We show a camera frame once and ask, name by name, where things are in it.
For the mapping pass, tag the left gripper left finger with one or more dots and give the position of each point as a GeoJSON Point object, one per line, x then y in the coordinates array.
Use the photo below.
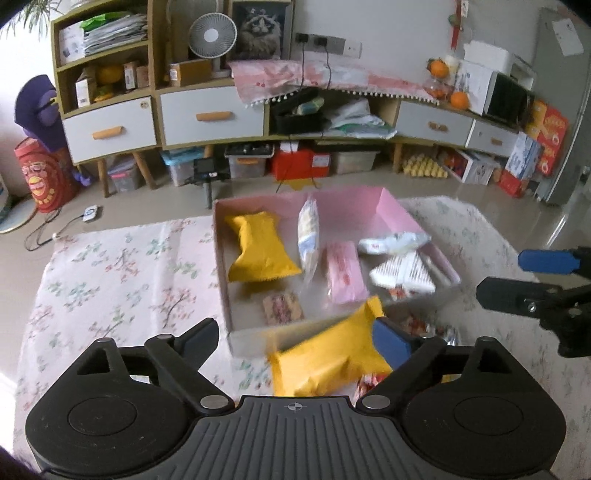
{"type": "Point", "coordinates": [177, 361]}

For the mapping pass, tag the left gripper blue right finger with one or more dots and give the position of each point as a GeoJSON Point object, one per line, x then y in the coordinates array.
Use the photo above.
{"type": "Point", "coordinates": [414, 363]}

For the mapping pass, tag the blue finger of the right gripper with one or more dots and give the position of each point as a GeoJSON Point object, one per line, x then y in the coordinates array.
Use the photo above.
{"type": "Point", "coordinates": [558, 262]}
{"type": "Point", "coordinates": [563, 312]}

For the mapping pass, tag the yellow snack bag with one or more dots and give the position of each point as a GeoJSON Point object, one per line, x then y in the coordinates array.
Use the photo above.
{"type": "Point", "coordinates": [325, 363]}
{"type": "Point", "coordinates": [263, 256]}

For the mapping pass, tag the red snack packet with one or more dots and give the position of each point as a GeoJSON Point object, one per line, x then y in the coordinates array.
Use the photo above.
{"type": "Point", "coordinates": [417, 327]}
{"type": "Point", "coordinates": [366, 384]}

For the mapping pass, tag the white triangular snack packet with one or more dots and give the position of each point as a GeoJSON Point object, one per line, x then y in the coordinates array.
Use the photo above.
{"type": "Point", "coordinates": [407, 272]}

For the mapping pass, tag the floral tablecloth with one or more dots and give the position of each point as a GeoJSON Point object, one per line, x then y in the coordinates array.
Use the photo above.
{"type": "Point", "coordinates": [132, 283]}

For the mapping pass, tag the pink snack packet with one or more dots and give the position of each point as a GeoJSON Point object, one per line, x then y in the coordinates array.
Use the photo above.
{"type": "Point", "coordinates": [344, 273]}

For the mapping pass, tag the white blue snack packet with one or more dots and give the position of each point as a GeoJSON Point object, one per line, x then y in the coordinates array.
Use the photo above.
{"type": "Point", "coordinates": [395, 244]}

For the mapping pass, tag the small brown biscuit packet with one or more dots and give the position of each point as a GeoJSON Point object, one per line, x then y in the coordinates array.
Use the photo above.
{"type": "Point", "coordinates": [282, 308]}

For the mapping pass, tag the yellow snack bag in box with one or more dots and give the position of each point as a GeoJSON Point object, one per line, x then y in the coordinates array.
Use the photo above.
{"type": "Point", "coordinates": [263, 256]}

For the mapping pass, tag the pink cardboard box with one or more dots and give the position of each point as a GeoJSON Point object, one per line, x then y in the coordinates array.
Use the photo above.
{"type": "Point", "coordinates": [349, 214]}

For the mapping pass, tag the yellow egg tray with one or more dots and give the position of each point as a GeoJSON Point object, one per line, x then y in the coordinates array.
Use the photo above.
{"type": "Point", "coordinates": [422, 166]}

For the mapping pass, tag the clear white snack packet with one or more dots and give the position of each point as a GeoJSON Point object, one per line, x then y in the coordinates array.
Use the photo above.
{"type": "Point", "coordinates": [308, 238]}

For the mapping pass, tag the black microwave oven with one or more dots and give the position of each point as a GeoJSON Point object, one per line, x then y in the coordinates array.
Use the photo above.
{"type": "Point", "coordinates": [494, 95]}

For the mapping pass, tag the grey refrigerator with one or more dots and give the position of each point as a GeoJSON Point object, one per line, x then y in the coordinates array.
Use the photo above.
{"type": "Point", "coordinates": [562, 64]}

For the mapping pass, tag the orange fruit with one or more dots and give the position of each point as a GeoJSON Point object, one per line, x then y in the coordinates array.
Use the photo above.
{"type": "Point", "coordinates": [438, 68]}
{"type": "Point", "coordinates": [460, 100]}

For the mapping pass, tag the low tv cabinet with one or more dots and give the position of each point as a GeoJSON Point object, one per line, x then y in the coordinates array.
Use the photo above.
{"type": "Point", "coordinates": [423, 124]}

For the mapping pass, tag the red storage box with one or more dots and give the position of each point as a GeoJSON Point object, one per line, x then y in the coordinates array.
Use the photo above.
{"type": "Point", "coordinates": [300, 164]}

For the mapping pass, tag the red printed bag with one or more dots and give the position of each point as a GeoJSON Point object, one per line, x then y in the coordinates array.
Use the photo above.
{"type": "Point", "coordinates": [48, 174]}

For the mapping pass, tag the purple plush toy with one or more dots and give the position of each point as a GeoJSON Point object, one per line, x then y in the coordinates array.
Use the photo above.
{"type": "Point", "coordinates": [37, 112]}

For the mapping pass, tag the wooden cabinet with drawers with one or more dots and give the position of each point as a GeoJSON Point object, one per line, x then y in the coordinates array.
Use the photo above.
{"type": "Point", "coordinates": [154, 116]}

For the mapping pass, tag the cardboard box on cabinet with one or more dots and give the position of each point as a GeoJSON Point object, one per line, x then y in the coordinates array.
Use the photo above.
{"type": "Point", "coordinates": [189, 72]}

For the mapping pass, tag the pink floral cloth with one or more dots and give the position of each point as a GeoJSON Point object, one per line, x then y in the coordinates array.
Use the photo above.
{"type": "Point", "coordinates": [268, 81]}

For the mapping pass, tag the white desk fan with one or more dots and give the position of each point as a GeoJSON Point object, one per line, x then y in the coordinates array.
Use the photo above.
{"type": "Point", "coordinates": [210, 37]}

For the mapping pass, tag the stack of papers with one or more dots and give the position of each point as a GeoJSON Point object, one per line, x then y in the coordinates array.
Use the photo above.
{"type": "Point", "coordinates": [113, 30]}

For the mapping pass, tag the framed cat picture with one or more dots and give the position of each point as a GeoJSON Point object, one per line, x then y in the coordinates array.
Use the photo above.
{"type": "Point", "coordinates": [264, 29]}

